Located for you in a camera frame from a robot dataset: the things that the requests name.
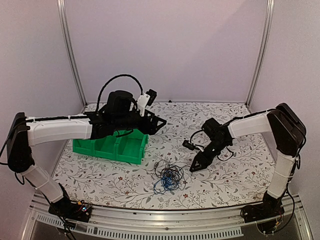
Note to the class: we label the floral patterned table mat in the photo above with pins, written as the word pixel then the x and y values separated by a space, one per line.
pixel 163 180

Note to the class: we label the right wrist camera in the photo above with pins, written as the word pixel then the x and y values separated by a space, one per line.
pixel 191 146

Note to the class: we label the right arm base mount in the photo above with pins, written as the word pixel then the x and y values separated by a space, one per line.
pixel 270 212

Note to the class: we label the green plastic divided bin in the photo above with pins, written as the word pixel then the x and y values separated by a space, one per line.
pixel 123 146

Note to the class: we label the aluminium front rail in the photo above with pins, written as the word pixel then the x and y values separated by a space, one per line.
pixel 112 223

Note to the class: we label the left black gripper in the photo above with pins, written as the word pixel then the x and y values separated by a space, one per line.
pixel 151 130

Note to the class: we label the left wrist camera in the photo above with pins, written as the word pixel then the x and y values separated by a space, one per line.
pixel 146 99

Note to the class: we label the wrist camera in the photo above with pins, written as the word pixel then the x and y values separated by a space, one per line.
pixel 191 146
pixel 146 99

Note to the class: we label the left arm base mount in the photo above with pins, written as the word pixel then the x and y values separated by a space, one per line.
pixel 78 211

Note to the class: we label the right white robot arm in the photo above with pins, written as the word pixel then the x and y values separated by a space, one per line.
pixel 288 132

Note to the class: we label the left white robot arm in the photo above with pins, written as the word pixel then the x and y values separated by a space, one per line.
pixel 26 132

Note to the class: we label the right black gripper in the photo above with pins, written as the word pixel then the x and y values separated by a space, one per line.
pixel 203 161

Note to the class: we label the left aluminium corner post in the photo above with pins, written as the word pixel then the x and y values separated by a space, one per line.
pixel 61 6

